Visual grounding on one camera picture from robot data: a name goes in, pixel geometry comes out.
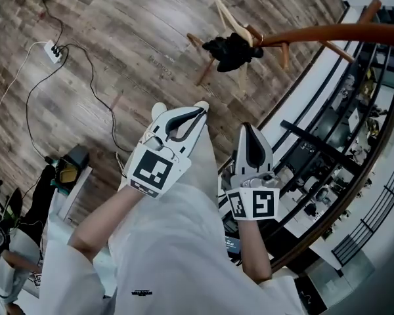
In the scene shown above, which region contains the black box with yellow panel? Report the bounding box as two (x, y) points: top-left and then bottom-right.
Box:
(54, 144), (91, 180)

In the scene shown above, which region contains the small dark screen device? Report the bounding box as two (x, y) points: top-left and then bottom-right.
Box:
(223, 236), (241, 255)

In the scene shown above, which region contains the person's white garment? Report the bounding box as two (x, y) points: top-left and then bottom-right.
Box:
(39, 123), (307, 315)

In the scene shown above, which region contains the person's left forearm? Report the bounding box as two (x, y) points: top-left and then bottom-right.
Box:
(67, 186), (152, 264)

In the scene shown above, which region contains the white power cable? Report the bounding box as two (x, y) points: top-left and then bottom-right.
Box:
(0, 41), (49, 143)

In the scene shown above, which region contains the black metal fence railing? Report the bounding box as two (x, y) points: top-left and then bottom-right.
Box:
(330, 149), (394, 269)

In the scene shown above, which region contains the person's white left shoe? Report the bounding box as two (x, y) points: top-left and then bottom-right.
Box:
(150, 101), (167, 119)

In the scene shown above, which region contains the person's right forearm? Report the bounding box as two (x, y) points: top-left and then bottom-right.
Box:
(237, 217), (273, 282)

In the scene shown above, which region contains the black railing with wooden handrail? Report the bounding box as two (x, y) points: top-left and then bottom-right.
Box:
(216, 0), (394, 275)

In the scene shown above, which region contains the brown wooden coat stand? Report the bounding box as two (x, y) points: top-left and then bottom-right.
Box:
(186, 0), (394, 87)

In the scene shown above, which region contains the long black cable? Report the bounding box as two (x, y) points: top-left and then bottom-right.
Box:
(57, 43), (134, 153)

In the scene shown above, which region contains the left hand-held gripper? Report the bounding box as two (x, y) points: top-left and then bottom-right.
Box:
(125, 106), (209, 199)

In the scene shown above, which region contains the black umbrella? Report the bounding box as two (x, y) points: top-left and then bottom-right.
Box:
(202, 33), (265, 74)

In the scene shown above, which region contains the thin black cable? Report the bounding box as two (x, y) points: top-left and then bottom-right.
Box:
(41, 0), (64, 43)

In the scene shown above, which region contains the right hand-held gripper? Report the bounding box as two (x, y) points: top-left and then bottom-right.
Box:
(221, 122), (281, 222)

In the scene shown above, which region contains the black cable loop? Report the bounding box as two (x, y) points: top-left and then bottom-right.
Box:
(25, 46), (70, 163)

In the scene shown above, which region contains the green potted plant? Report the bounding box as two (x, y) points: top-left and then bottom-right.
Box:
(0, 188), (24, 232)

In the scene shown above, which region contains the white power strip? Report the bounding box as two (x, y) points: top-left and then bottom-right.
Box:
(43, 39), (64, 65)

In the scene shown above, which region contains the white low shelf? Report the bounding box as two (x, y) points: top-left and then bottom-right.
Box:
(56, 165), (93, 223)

